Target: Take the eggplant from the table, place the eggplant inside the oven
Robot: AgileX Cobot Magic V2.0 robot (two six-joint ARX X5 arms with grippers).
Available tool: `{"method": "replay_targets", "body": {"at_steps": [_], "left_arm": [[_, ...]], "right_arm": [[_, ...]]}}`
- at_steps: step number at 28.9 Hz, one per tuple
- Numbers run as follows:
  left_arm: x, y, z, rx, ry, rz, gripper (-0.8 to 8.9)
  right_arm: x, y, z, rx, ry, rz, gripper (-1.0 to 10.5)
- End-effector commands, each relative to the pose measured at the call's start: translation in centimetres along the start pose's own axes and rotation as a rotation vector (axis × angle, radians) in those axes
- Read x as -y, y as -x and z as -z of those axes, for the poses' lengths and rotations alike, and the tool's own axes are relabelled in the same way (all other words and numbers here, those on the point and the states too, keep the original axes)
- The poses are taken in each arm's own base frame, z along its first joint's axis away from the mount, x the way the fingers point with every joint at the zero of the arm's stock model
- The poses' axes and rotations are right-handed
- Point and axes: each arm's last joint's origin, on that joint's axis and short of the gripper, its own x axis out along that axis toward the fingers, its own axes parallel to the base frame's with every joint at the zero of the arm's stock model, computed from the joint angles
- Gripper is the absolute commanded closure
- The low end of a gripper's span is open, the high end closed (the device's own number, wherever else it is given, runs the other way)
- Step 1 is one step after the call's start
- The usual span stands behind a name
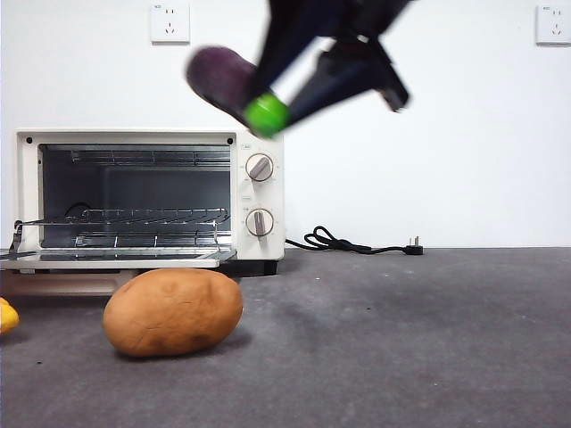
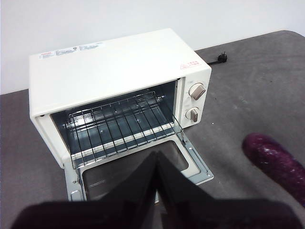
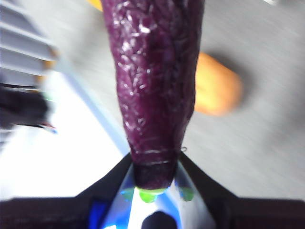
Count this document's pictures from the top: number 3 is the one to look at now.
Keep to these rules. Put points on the black robot equipment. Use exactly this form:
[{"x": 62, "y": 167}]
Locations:
[{"x": 21, "y": 107}]

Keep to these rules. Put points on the yellow fruit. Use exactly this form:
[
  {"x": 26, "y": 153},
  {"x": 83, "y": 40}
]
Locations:
[{"x": 95, "y": 4}]

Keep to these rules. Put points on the grey metal frame rails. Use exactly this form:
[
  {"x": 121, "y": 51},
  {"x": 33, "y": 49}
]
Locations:
[{"x": 19, "y": 43}]

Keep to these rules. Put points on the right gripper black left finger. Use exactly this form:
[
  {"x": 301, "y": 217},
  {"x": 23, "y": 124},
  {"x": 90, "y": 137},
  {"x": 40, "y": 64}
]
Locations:
[{"x": 47, "y": 212}]

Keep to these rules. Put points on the purple eggplant with green stem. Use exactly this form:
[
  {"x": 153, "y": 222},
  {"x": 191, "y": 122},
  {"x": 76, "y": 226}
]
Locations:
[{"x": 155, "y": 83}]

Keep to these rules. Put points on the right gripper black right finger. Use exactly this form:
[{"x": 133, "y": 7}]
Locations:
[{"x": 257, "y": 212}]

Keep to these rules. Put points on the brown potato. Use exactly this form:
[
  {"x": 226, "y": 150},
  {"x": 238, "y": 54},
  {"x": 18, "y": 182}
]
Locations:
[{"x": 216, "y": 86}]

